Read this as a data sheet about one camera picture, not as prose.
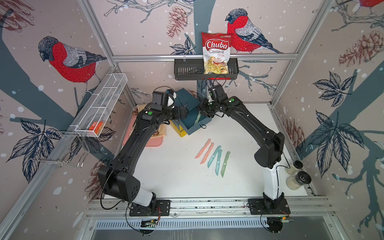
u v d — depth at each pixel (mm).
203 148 954
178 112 683
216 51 825
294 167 789
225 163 883
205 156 922
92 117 731
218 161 899
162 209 732
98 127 669
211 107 713
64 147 563
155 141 1003
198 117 923
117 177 398
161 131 1031
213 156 919
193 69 1067
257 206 730
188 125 827
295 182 742
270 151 497
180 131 951
